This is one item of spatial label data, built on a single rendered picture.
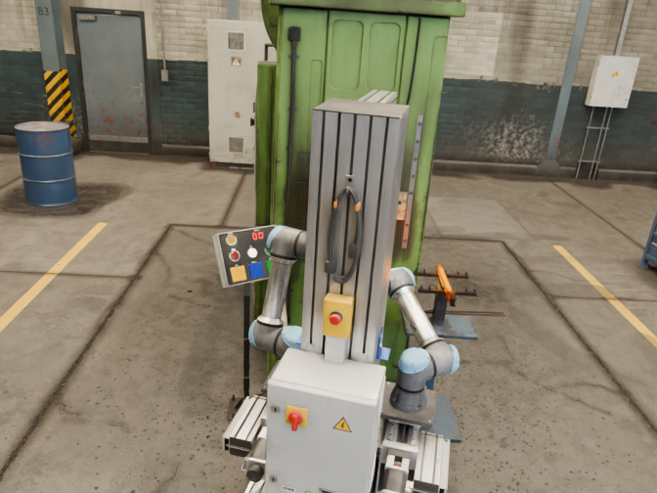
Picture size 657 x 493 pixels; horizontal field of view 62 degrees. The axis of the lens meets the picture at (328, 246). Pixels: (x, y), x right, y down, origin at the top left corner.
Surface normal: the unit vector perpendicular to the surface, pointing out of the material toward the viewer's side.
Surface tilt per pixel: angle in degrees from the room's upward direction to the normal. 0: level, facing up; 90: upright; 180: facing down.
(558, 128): 90
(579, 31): 90
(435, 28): 90
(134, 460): 0
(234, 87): 90
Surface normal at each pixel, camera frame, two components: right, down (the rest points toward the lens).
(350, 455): -0.26, 0.37
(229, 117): -0.01, 0.39
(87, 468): 0.06, -0.92
